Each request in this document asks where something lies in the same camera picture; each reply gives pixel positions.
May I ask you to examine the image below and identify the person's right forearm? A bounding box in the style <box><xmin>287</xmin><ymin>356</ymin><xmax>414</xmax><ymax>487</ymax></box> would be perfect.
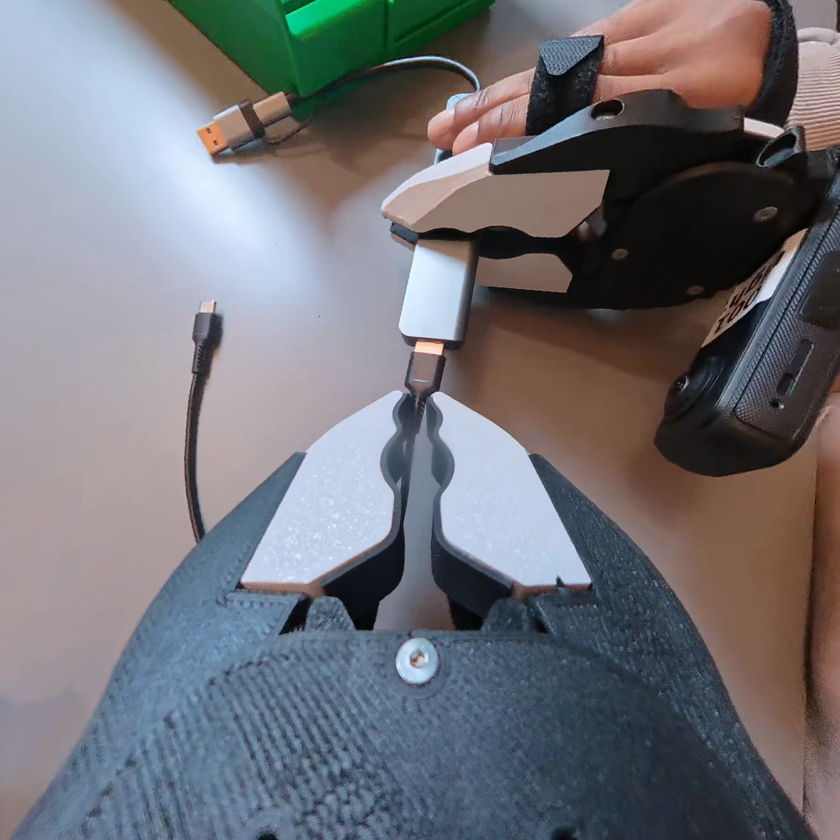
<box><xmin>784</xmin><ymin>26</ymin><xmax>840</xmax><ymax>153</ymax></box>

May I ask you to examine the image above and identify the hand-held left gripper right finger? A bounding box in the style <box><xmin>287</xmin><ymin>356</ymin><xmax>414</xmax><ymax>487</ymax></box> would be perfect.
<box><xmin>427</xmin><ymin>392</ymin><xmax>593</xmax><ymax>621</ymax></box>

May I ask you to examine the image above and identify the black braided usb cable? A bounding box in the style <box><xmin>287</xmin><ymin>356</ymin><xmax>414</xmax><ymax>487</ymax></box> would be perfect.
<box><xmin>184</xmin><ymin>298</ymin><xmax>448</xmax><ymax>544</ymax></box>

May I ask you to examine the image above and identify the grey usb hub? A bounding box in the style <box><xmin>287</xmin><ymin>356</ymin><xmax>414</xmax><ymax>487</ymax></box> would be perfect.
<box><xmin>397</xmin><ymin>238</ymin><xmax>480</xmax><ymax>350</ymax></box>

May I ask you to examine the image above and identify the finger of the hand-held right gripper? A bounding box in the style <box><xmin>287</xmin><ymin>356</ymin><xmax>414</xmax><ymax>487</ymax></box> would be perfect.
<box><xmin>381</xmin><ymin>141</ymin><xmax>613</xmax><ymax>247</ymax></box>
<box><xmin>474</xmin><ymin>230</ymin><xmax>578</xmax><ymax>295</ymax></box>

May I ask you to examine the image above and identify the black wrist strap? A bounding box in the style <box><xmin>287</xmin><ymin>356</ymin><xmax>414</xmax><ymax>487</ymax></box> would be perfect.
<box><xmin>747</xmin><ymin>0</ymin><xmax>800</xmax><ymax>127</ymax></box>

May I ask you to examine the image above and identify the green plastic bin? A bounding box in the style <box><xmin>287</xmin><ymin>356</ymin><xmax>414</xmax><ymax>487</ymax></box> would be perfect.
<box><xmin>167</xmin><ymin>0</ymin><xmax>496</xmax><ymax>122</ymax></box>

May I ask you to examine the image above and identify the person's right hand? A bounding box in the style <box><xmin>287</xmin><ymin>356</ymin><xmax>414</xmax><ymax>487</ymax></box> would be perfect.
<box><xmin>428</xmin><ymin>0</ymin><xmax>772</xmax><ymax>155</ymax></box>

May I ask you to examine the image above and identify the person's beige hoodie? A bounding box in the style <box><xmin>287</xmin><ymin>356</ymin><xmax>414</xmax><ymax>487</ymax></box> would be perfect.
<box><xmin>802</xmin><ymin>387</ymin><xmax>840</xmax><ymax>840</ymax></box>

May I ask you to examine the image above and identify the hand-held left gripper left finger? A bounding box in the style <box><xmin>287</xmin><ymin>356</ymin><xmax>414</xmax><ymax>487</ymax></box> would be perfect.
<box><xmin>239</xmin><ymin>390</ymin><xmax>413</xmax><ymax>624</ymax></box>

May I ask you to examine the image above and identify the grey hub cable with plug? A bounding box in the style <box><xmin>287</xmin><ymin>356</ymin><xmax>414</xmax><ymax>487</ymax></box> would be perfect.
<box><xmin>196</xmin><ymin>56</ymin><xmax>483</xmax><ymax>158</ymax></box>

